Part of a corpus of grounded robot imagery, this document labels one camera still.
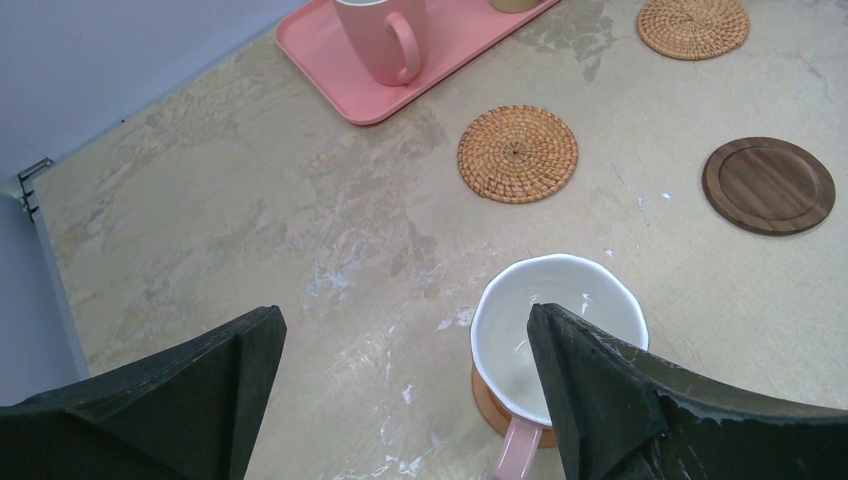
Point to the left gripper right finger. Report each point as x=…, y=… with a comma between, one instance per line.
x=620, y=412

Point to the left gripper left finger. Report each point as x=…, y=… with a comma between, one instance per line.
x=192, y=411

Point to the smooth light wooden coaster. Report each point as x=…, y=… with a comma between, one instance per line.
x=492, y=410

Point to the pink mug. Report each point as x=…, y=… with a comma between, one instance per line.
x=502, y=354
x=390, y=37

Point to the dark walnut wooden coaster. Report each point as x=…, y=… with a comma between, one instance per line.
x=768, y=186

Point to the woven rattan coaster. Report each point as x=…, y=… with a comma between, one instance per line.
x=517, y=154
x=693, y=30

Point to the pink mug front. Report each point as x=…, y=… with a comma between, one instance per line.
x=390, y=37

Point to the green mug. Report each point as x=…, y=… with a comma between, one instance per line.
x=513, y=6

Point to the pink plastic tray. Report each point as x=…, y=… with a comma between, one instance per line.
x=313, y=39

